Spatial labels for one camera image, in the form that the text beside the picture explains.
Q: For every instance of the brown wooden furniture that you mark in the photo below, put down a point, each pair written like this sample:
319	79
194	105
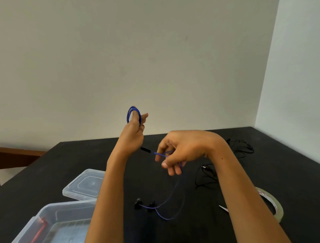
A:
15	157

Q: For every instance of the person's right hand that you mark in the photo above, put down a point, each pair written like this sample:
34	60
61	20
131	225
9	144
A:
192	145

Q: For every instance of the clear plastic box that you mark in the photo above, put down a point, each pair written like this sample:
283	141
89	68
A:
62	215

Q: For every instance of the person's left forearm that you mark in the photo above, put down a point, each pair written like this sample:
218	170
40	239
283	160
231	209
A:
110	200

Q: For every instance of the person's left hand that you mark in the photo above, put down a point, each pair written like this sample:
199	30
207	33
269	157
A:
131	140

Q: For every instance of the person's right forearm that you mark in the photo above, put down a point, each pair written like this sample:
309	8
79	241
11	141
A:
245	200

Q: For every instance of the clear plastic lid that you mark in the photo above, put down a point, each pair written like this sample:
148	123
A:
82	185

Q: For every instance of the clear tape roll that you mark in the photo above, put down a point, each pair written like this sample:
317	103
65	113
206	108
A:
278	207

